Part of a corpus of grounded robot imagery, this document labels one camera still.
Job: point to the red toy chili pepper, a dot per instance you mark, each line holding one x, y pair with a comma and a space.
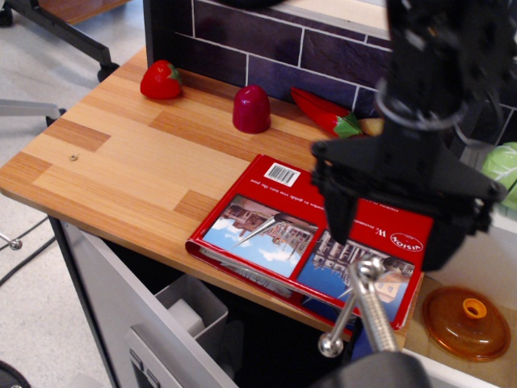
334, 119

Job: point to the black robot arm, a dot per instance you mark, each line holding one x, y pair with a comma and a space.
446, 54

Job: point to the grey plastic bin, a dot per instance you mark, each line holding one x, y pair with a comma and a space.
198, 311

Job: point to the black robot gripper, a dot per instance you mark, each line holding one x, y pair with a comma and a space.
408, 167

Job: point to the green toy cabbage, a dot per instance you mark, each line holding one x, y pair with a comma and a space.
500, 166

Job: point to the beige toy cone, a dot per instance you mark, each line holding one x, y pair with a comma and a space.
371, 127

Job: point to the red toy strawberry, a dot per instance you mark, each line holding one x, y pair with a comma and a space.
161, 81

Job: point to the orange transparent pot lid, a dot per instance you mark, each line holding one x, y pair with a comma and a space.
466, 323

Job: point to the red hardcover book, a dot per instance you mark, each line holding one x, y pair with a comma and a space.
270, 230

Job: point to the black chair base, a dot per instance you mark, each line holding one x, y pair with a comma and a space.
60, 17

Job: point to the metal clamp screw handle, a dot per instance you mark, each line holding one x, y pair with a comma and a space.
364, 274

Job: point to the grey open cabinet door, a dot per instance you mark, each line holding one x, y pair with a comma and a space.
141, 344

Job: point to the dark red toy dome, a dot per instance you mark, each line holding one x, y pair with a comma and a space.
251, 110

